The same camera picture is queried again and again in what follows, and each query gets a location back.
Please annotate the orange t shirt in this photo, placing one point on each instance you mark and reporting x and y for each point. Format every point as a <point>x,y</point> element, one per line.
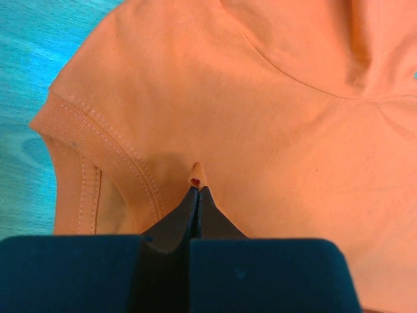
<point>300,116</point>

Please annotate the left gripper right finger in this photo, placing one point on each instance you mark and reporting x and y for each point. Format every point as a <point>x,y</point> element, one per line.
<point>232,273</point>

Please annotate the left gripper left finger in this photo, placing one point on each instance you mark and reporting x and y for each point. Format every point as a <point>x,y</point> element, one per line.
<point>101,273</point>

